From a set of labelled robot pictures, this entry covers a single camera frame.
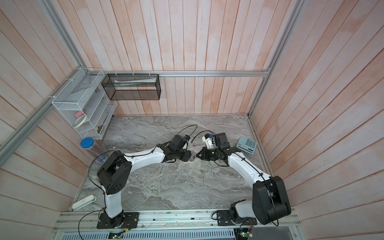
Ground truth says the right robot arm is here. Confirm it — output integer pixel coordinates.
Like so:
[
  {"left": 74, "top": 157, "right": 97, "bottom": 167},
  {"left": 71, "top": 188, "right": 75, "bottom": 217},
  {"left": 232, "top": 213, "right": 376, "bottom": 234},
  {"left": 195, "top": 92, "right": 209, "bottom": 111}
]
[{"left": 197, "top": 133, "right": 292, "bottom": 225}]

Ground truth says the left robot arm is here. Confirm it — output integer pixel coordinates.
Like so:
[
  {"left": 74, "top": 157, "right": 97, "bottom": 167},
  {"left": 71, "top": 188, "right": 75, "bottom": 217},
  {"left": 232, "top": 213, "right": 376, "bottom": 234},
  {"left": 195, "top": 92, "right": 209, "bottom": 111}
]
[{"left": 97, "top": 135, "right": 192, "bottom": 219}]

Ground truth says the grey desk calculator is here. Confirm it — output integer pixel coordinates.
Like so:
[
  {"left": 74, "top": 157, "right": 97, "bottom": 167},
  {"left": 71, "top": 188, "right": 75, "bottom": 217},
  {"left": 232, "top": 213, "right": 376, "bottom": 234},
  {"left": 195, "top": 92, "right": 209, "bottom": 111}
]
[{"left": 237, "top": 136, "right": 258, "bottom": 155}]

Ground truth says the blue lid straw jar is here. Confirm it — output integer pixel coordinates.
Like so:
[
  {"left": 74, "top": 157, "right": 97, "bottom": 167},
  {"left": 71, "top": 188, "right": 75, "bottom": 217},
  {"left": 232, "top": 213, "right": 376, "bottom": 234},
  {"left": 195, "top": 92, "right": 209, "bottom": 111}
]
[{"left": 80, "top": 137, "right": 108, "bottom": 163}]

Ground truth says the ruler in black basket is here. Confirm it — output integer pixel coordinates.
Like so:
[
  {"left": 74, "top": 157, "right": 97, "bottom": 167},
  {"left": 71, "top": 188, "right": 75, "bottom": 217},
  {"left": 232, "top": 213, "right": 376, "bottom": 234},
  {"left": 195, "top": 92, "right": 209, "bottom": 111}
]
[{"left": 114, "top": 78, "right": 157, "bottom": 87}]

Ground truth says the white tape roll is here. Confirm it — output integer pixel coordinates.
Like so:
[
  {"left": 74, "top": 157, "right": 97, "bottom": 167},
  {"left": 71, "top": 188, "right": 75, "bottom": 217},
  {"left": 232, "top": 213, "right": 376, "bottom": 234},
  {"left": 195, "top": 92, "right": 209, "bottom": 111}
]
[{"left": 74, "top": 114, "right": 88, "bottom": 129}]

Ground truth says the white power strip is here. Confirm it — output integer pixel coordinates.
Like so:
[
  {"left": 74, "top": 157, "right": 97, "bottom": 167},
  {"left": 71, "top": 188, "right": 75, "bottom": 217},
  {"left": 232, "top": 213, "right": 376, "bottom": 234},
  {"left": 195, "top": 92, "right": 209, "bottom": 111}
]
[{"left": 72, "top": 195, "right": 97, "bottom": 211}]

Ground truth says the pink eraser block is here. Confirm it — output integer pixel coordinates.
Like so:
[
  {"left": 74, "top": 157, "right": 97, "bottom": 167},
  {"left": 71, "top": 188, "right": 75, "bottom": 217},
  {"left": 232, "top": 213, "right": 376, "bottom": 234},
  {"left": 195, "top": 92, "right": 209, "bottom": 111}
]
[{"left": 75, "top": 111, "right": 84, "bottom": 119}]

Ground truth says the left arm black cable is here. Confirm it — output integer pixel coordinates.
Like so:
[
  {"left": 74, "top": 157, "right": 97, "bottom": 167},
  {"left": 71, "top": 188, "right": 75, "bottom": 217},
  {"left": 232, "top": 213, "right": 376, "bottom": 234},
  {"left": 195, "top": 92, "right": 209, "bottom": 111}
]
[{"left": 77, "top": 124, "right": 199, "bottom": 240}]

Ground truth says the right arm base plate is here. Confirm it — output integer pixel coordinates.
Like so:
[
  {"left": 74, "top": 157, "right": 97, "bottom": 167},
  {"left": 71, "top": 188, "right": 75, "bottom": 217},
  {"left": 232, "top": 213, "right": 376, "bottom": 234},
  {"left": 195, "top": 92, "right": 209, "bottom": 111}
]
[{"left": 211, "top": 209, "right": 258, "bottom": 226}]

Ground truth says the aluminium frame horizontal bar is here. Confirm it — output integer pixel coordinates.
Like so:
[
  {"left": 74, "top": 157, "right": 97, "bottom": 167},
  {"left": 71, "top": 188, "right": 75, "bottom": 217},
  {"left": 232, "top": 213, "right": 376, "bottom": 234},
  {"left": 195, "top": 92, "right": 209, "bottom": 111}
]
[{"left": 104, "top": 70, "right": 269, "bottom": 78}]

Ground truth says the black wire mesh basket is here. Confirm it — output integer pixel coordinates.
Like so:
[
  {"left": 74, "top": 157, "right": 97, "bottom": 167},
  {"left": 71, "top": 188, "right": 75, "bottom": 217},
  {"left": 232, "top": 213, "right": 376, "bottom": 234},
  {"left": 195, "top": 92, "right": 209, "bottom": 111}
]
[{"left": 102, "top": 74, "right": 162, "bottom": 101}]

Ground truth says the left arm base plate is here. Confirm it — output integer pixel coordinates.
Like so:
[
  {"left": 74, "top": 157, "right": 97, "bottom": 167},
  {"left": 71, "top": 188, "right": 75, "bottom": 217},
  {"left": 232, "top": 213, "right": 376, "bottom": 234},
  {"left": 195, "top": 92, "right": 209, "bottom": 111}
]
[{"left": 97, "top": 212, "right": 140, "bottom": 230}]

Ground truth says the white wire mesh shelf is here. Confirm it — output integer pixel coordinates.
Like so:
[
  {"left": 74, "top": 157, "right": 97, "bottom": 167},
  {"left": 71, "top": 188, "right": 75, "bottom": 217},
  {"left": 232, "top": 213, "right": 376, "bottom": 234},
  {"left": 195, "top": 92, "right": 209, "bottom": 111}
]
[{"left": 52, "top": 68, "right": 117, "bottom": 140}]

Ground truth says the aluminium mounting rail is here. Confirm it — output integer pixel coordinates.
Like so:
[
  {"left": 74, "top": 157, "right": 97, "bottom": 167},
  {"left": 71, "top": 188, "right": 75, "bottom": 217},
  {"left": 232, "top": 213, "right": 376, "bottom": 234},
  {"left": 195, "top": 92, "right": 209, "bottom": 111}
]
[{"left": 52, "top": 206, "right": 301, "bottom": 233}]

